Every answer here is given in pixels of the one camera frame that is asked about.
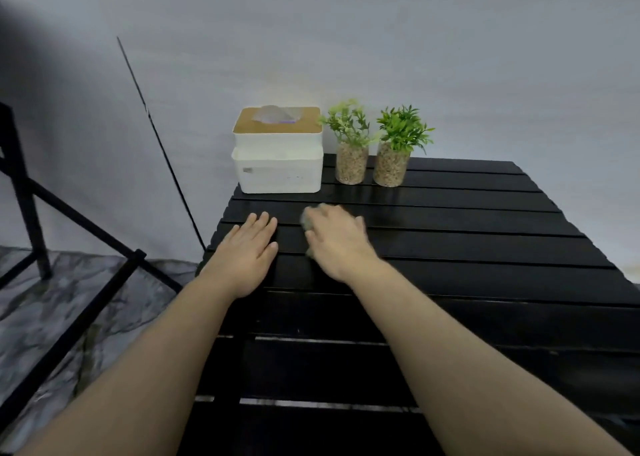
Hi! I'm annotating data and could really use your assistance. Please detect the thin black rod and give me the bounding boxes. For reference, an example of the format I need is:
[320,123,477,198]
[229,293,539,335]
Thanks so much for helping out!
[116,36,207,251]

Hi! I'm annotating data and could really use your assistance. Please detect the person's left forearm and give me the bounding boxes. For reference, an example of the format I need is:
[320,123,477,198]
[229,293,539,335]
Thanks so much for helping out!
[17,275,236,456]

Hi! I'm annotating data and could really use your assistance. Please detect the round black side table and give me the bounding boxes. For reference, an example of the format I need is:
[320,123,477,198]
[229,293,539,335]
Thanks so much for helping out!
[0,101,183,431]

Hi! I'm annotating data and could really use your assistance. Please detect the pale green potted plant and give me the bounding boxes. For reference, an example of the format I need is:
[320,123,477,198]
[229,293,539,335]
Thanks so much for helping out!
[319,99,382,186]

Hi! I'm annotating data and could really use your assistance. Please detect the white tissue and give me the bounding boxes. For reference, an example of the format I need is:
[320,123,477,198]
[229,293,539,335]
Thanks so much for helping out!
[251,104,303,124]

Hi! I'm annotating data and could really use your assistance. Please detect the white tissue box wooden lid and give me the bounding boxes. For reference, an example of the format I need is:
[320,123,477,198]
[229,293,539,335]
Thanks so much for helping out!
[231,106,325,195]

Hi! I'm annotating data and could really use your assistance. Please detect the black slatted table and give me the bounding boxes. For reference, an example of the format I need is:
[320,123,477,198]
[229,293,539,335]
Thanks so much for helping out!
[177,154,640,456]

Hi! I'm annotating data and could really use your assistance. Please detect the person's right hand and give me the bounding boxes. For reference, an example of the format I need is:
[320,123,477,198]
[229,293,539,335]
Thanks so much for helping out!
[303,203,382,285]

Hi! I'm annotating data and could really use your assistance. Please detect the person's left hand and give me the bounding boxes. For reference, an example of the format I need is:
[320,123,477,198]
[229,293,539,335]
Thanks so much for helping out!
[199,211,279,301]

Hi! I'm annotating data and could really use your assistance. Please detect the person's right forearm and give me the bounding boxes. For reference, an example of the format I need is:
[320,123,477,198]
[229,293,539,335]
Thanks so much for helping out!
[347,258,633,456]

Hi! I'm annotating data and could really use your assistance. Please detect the dark green potted plant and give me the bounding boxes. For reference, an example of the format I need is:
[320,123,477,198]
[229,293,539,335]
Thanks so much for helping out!
[372,104,435,188]

